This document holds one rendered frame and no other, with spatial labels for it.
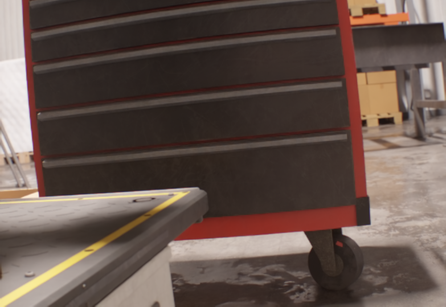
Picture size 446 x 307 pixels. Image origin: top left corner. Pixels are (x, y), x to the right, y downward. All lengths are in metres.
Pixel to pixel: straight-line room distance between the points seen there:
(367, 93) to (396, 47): 3.84
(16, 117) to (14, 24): 2.91
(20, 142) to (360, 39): 4.89
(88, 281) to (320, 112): 0.86
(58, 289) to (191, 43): 0.91
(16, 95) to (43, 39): 6.54
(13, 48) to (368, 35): 7.21
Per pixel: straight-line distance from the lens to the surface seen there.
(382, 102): 8.21
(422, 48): 4.43
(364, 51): 4.34
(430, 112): 9.44
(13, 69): 7.96
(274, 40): 1.24
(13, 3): 10.55
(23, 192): 1.99
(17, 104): 7.90
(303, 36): 1.24
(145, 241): 0.59
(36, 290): 0.43
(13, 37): 10.46
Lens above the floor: 0.43
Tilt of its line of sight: 3 degrees down
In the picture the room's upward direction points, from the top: 6 degrees counter-clockwise
